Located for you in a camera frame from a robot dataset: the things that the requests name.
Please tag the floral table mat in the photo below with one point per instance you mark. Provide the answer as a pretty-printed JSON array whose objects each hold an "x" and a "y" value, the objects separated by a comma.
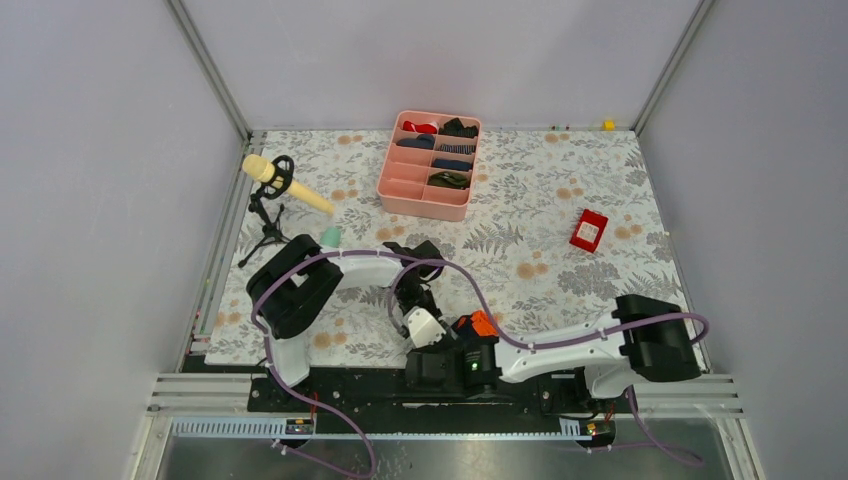
[{"x": 512, "y": 249}]

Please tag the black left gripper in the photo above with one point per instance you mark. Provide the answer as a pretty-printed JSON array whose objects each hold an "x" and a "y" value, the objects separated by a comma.
[{"x": 432, "y": 305}]

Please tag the black rolled garment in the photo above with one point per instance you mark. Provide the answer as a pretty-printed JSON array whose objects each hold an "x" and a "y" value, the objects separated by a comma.
[{"x": 456, "y": 128}]

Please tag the striped rolled garment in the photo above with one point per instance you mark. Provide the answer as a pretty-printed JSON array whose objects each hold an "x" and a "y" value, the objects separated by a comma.
[{"x": 460, "y": 149}]

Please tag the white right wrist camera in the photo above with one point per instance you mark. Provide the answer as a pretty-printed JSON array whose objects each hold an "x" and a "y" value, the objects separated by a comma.
[{"x": 424, "y": 329}]

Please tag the olive green rolled garment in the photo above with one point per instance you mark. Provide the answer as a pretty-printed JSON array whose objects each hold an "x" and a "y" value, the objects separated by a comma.
[{"x": 449, "y": 179}]

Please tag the mint green microphone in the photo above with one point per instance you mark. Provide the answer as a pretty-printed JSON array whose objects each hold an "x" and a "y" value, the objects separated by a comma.
[{"x": 331, "y": 237}]

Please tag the navy orange boxer underwear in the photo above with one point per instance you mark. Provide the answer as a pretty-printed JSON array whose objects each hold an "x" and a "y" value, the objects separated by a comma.
[{"x": 475, "y": 328}]

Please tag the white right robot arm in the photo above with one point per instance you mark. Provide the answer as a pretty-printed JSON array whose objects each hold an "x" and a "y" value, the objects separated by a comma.
[{"x": 642, "y": 340}]

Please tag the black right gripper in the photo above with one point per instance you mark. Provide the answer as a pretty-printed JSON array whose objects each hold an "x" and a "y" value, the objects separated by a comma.
[{"x": 433, "y": 348}]

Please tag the red small box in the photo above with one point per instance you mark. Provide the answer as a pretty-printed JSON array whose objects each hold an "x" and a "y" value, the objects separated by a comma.
[{"x": 589, "y": 230}]

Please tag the black tripod microphone stand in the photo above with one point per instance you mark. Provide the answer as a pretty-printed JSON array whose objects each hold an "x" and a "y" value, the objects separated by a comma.
[{"x": 270, "y": 228}]

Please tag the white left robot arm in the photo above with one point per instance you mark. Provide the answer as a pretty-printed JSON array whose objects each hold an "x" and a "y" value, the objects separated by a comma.
[{"x": 290, "y": 291}]

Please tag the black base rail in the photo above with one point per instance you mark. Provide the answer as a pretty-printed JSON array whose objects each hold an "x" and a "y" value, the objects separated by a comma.
[{"x": 379, "y": 402}]

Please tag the navy rolled garment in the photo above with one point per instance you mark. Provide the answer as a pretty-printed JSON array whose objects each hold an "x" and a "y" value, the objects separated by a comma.
[{"x": 421, "y": 141}]

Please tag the red rolled garment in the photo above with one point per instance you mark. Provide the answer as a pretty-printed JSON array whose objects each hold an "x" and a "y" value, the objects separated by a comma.
[{"x": 430, "y": 128}]

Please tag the yellow microphone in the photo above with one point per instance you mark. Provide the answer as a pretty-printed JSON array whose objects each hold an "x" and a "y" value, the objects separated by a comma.
[{"x": 276, "y": 177}]

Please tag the pink compartment organizer box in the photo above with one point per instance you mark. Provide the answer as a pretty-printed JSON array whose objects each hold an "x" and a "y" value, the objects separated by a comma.
[{"x": 402, "y": 183}]

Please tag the blue rolled garment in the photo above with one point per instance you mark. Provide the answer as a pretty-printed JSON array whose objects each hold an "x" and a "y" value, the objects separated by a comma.
[{"x": 450, "y": 164}]

